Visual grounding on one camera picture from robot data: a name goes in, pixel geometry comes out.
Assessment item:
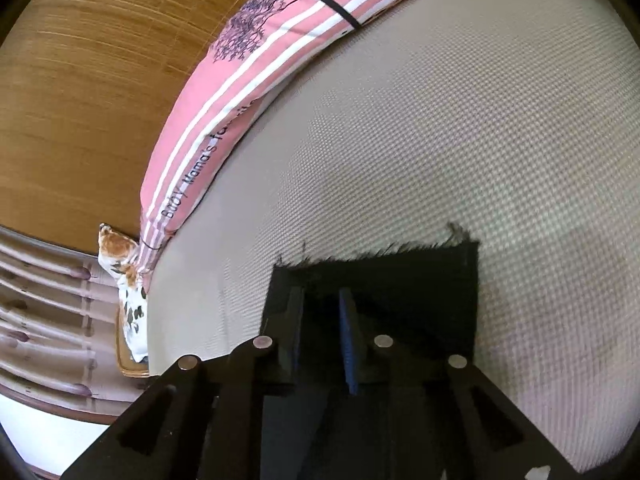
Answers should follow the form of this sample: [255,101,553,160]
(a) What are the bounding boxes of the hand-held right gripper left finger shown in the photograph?
[60,266,306,480]

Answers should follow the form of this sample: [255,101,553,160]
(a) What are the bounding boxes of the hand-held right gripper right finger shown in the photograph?
[300,287,587,480]

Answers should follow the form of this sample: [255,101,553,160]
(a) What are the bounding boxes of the black denim pants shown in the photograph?
[272,222,482,397]

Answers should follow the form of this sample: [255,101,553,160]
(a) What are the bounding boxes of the white floral pillow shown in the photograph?
[98,223,149,365]

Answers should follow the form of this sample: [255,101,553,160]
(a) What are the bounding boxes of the beige woven bed mat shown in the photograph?
[147,0,640,476]

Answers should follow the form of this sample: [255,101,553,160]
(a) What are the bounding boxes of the pink striped tree-print pillow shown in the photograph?
[137,0,426,273]

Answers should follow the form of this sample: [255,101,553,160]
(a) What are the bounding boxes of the wooden slatted chair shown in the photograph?
[0,225,151,417]

